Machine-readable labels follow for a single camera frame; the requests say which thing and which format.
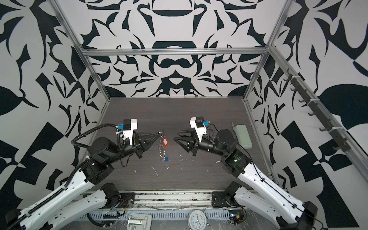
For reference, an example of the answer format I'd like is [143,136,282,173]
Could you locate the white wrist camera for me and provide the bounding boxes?
[116,119,138,146]
[190,117,210,142]

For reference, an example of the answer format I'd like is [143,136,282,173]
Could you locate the white table clock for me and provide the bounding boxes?
[187,210,209,230]

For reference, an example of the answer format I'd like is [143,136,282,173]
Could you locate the mint green glasses case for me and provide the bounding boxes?
[232,123,253,150]

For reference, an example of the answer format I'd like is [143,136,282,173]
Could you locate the small green circuit board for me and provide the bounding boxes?
[229,208,247,225]

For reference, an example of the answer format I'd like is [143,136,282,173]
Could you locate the white plastic hinge block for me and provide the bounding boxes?
[126,213,152,230]

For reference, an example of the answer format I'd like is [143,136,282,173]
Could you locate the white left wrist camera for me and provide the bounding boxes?
[116,119,138,146]

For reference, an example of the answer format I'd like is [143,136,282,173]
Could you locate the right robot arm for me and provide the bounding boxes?
[174,129,318,230]

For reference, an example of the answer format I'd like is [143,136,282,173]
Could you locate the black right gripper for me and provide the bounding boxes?
[177,128,230,159]

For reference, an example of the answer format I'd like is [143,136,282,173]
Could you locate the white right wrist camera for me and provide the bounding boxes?
[190,117,210,142]

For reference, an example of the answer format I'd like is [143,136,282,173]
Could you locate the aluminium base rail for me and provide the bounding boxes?
[80,189,259,209]

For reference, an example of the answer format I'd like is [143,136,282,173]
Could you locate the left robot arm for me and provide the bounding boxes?
[6,119,161,230]

